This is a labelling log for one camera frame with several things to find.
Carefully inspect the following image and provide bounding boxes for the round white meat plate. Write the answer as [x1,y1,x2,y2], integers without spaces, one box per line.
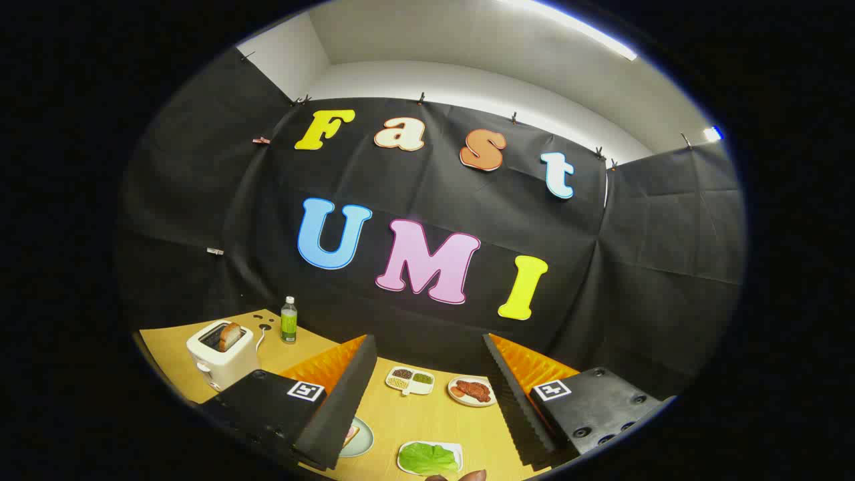
[447,375,498,408]

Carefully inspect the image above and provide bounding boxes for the rounded white plate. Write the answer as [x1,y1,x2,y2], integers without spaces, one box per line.
[397,441,464,476]

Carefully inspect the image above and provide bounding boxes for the brown meat piece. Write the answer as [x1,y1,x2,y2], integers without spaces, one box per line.
[456,379,492,403]

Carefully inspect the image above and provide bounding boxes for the divided white bean dish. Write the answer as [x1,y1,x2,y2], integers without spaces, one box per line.
[385,366,436,397]

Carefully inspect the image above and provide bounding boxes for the green label water bottle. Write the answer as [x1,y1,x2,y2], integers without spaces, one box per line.
[280,296,299,345]

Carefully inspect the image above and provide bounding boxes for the white toaster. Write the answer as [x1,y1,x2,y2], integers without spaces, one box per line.
[186,319,263,392]

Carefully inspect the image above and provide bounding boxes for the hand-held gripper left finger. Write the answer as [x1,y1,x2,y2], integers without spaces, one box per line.
[199,333,379,472]

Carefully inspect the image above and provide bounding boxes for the green lettuce leaf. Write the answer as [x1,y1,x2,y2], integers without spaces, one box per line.
[399,442,460,476]

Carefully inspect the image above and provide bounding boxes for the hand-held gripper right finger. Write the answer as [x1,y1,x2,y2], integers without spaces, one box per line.
[482,332,677,470]

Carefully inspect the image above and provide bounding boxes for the pale green plate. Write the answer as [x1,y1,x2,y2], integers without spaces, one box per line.
[337,416,375,458]

